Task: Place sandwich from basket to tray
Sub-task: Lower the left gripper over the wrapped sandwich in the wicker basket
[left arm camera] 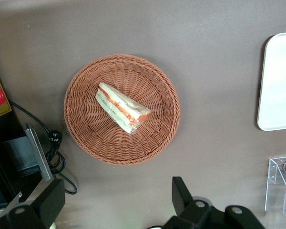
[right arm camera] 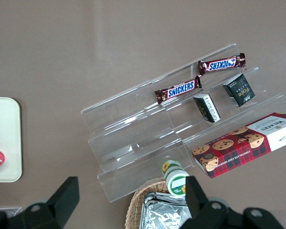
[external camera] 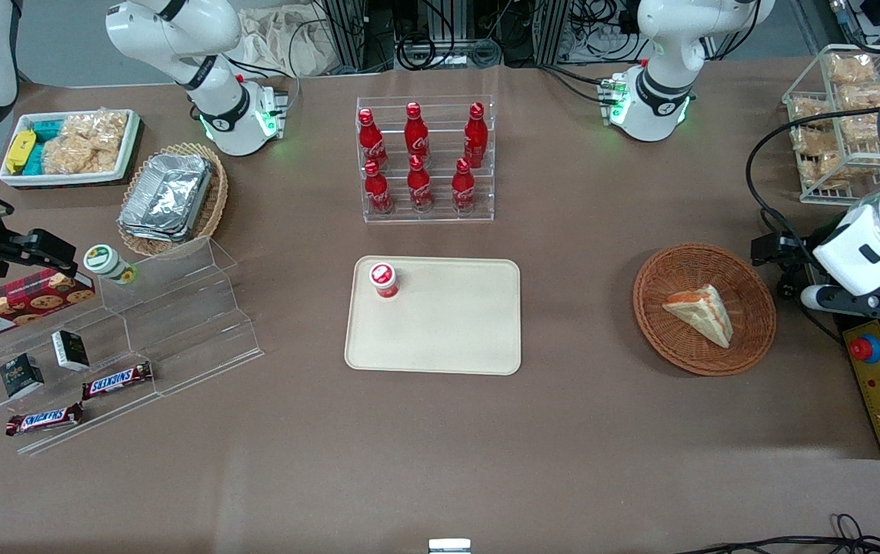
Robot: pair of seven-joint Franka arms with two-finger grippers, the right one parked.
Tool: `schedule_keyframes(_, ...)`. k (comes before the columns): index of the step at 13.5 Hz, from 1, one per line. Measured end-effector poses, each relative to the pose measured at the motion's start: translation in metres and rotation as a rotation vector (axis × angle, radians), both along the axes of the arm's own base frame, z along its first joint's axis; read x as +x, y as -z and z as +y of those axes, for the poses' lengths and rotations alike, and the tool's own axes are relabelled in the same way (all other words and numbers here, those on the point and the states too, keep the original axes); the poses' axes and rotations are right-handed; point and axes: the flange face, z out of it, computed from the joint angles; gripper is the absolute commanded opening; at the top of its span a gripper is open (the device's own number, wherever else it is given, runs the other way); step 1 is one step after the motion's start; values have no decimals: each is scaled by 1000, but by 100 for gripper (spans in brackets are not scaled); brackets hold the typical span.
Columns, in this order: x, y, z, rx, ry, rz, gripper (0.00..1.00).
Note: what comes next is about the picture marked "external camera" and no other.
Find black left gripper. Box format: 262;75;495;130
752;231;827;271

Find triangular sandwich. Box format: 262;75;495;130
662;283;735;349

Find brown round wicker basket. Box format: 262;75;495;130
632;243;778;378

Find aluminium foil tray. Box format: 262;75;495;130
118;152;215;244

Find tan oval wicker basket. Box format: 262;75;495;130
117;142;229;259

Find beige plastic tray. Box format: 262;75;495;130
344;256;522;376

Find green lidded yoghurt cup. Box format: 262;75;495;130
83;244;138;286

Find red cookie box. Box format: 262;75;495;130
0;269;96;344

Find white plastic bin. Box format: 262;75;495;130
0;108;142;189

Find small black box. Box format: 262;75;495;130
0;353;46;400
52;329;92;373

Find bagged fried snack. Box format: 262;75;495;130
840;113;880;145
838;83;880;113
799;152;851;190
792;127;841;158
827;52;878;85
791;96;833;128

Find yellow snack pack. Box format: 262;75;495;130
6;129;38;175

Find clear bag of crackers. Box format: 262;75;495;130
42;110;130;175

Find snickers bar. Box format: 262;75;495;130
82;361;155;402
5;402;85;438

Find clear acrylic step shelf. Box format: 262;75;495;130
0;235;265;457

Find cream cloth bag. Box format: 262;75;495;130
234;6;335;78

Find red cola bottle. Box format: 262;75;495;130
452;159;477;214
358;108;389;170
364;160;394;215
405;102;431;165
407;155;434;213
464;102;488;169

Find clear acrylic bottle rack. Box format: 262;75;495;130
355;95;496;225

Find red cup with white lid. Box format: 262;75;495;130
368;262;401;301

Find black power cable with plug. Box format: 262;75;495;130
760;206;845;344

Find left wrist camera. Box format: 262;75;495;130
800;284;880;321

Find white wire basket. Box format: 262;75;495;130
782;44;880;206

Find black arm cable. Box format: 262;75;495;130
745;106;880;232

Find black floor cables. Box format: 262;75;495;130
675;513;880;554

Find aluminium frame post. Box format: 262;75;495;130
323;0;370;72
534;0;573;65

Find black cable bundle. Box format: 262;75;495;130
392;0;504;72

